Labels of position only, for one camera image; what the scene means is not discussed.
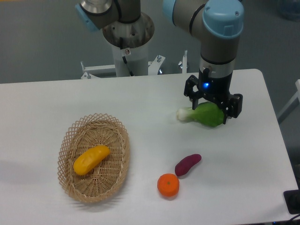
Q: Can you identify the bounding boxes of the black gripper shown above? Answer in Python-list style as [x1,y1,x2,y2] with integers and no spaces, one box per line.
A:
[184,59,243,124]

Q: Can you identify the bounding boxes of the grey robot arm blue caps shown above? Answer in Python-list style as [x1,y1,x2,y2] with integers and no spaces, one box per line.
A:
[75,0,244,127]

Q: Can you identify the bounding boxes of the oval wicker basket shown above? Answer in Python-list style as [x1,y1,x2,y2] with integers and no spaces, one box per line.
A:
[58,113,130,203]

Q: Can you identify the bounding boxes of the yellow mango toy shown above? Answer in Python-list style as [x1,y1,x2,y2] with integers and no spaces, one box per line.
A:
[73,145,110,175]

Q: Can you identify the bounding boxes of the green bok choy toy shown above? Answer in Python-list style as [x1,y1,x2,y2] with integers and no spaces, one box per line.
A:
[176,102,224,128]

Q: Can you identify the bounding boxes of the purple sweet potato toy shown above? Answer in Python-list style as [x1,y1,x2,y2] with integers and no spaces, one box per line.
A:
[174,154,202,177]

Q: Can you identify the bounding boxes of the orange tangerine toy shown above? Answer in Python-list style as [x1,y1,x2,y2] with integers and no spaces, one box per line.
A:
[157,173,180,197]

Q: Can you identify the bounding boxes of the black device at table edge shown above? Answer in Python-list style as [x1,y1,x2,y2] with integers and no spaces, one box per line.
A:
[283,189,300,214]

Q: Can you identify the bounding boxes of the white frame at right edge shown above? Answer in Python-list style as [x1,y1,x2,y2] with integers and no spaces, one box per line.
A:
[277,79,300,124]

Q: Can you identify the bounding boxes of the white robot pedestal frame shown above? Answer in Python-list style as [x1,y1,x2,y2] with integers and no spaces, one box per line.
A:
[80,45,188,79]

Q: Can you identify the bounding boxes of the black cable on pedestal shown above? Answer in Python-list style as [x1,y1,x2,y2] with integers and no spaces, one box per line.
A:
[119,37,135,77]

